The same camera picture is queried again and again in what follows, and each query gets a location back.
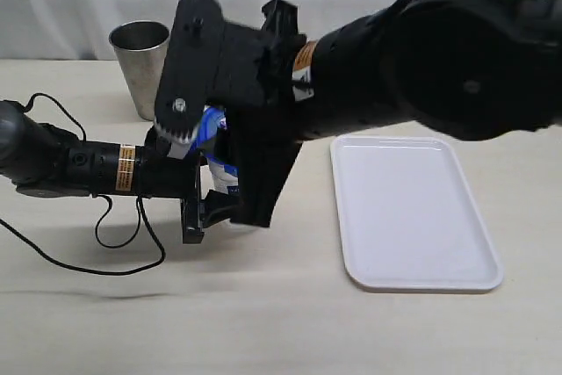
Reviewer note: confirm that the stainless steel cup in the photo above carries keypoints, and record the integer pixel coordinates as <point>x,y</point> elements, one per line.
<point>141,47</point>

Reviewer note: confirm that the clear plastic container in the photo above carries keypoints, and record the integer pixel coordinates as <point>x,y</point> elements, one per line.
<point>225,176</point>

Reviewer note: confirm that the blue plastic lid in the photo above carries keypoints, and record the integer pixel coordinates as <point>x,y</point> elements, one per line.
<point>223,144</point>

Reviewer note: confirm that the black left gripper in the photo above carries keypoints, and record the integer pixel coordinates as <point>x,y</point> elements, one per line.
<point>159,176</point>

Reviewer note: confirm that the white rectangular tray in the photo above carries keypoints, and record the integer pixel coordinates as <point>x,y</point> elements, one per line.
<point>407,218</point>

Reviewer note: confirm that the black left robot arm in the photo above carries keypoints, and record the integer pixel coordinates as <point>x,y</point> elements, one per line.
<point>45,161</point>

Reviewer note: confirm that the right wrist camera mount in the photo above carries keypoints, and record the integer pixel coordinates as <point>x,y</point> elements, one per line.
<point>210,61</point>

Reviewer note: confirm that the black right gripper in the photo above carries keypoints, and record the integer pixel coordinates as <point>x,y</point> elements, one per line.
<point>263,140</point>

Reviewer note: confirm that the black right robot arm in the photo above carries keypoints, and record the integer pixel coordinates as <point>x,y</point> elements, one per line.
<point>471,69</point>

